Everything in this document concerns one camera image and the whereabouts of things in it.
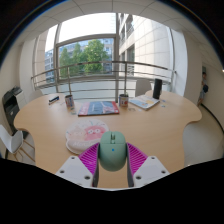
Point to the printed mug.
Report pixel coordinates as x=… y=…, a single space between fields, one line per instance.
x=69 y=101
x=123 y=100

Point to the mint green computer mouse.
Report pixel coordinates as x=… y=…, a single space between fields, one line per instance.
x=112 y=151

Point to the metal balcony railing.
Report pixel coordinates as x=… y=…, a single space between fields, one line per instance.
x=125 y=80

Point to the white chair with wooden legs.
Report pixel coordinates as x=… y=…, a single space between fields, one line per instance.
x=10 y=140

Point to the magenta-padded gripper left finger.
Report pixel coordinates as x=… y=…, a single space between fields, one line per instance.
x=74 y=170

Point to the light blue booklet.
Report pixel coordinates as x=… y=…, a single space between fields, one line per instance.
x=144 y=102

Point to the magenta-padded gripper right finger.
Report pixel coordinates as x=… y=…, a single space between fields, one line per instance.
x=150 y=170

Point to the red magazine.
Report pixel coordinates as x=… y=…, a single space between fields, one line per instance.
x=98 y=108

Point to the dark blue stapler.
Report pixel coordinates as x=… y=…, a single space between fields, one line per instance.
x=53 y=99

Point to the round pink cartoon mouse pad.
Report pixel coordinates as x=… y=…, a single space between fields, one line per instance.
x=81 y=133

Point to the black upright speaker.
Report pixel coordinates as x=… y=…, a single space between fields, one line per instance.
x=157 y=89

